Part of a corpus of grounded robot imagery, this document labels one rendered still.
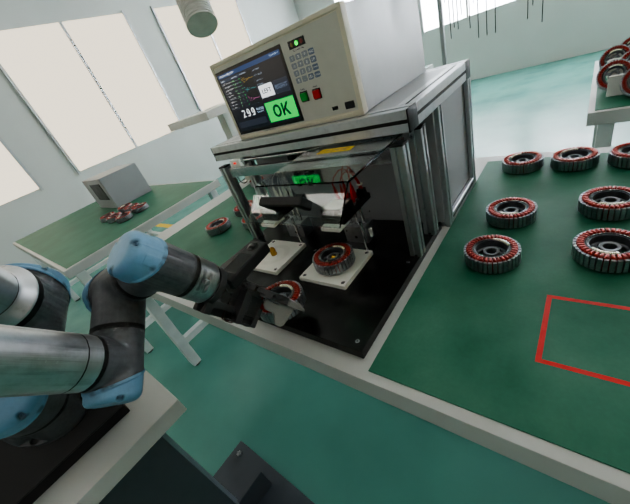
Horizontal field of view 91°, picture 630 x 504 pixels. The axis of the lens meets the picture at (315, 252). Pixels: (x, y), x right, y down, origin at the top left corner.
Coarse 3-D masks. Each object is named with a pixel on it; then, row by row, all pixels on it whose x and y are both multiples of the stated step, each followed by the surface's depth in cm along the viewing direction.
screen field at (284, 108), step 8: (288, 96) 76; (264, 104) 82; (272, 104) 81; (280, 104) 79; (288, 104) 78; (272, 112) 82; (280, 112) 81; (288, 112) 79; (296, 112) 78; (272, 120) 84; (280, 120) 82
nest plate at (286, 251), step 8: (280, 240) 106; (280, 248) 101; (288, 248) 100; (296, 248) 98; (272, 256) 99; (280, 256) 97; (288, 256) 95; (264, 264) 96; (272, 264) 94; (280, 264) 93; (264, 272) 94; (272, 272) 91
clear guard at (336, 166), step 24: (336, 144) 74; (360, 144) 68; (384, 144) 62; (288, 168) 70; (312, 168) 64; (336, 168) 59; (360, 168) 55; (264, 192) 65; (288, 192) 60; (312, 192) 57; (336, 192) 53; (264, 216) 64; (288, 216) 59; (312, 216) 56; (336, 216) 52
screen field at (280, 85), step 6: (282, 78) 74; (264, 84) 78; (270, 84) 77; (276, 84) 76; (282, 84) 75; (288, 84) 74; (264, 90) 79; (270, 90) 78; (276, 90) 77; (282, 90) 76; (264, 96) 80
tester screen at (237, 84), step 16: (256, 64) 76; (272, 64) 74; (224, 80) 85; (240, 80) 82; (256, 80) 79; (272, 80) 76; (288, 80) 74; (240, 96) 85; (256, 96) 82; (272, 96) 79; (240, 112) 89; (256, 112) 85; (240, 128) 93
